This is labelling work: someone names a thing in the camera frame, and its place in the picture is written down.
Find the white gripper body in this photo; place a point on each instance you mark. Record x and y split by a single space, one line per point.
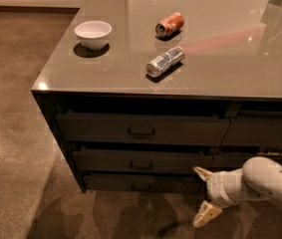
215 187

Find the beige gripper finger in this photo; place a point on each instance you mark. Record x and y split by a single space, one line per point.
206 212
203 173

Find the drawer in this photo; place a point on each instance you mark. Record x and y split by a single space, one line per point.
142 183
119 128
255 129
139 161
236 159

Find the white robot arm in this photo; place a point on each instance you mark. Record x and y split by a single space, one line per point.
259 178

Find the dark drawer cabinet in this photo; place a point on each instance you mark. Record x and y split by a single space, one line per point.
181 84

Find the silver blue can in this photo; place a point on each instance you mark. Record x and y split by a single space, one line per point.
162 63

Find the orange soda can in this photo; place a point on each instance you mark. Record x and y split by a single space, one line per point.
169 25

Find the white bowl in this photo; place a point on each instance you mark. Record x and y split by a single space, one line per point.
93 35

